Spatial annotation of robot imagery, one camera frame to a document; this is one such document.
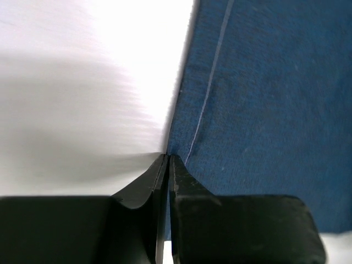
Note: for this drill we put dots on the blue whale placemat cloth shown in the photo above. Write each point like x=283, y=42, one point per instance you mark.
x=264, y=106

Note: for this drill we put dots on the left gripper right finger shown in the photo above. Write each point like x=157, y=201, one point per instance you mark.
x=209, y=228

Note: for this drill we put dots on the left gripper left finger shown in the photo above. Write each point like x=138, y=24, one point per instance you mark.
x=126, y=227

